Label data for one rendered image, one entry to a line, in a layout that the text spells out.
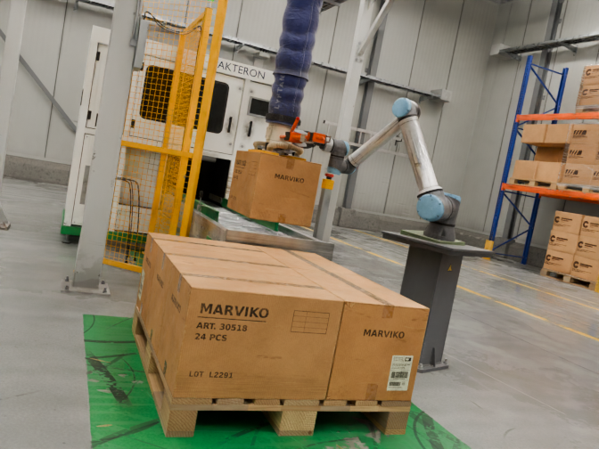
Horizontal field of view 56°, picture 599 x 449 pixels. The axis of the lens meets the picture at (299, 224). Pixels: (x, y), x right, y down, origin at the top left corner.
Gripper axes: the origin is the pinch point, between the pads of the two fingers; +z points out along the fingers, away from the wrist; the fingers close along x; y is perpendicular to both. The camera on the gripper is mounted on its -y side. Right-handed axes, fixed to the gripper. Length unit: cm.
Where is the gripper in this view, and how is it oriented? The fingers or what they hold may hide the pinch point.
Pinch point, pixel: (295, 137)
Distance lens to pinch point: 349.1
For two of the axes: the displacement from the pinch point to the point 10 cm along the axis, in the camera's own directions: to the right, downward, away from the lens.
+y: -3.7, -1.4, 9.2
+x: 1.8, -9.8, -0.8
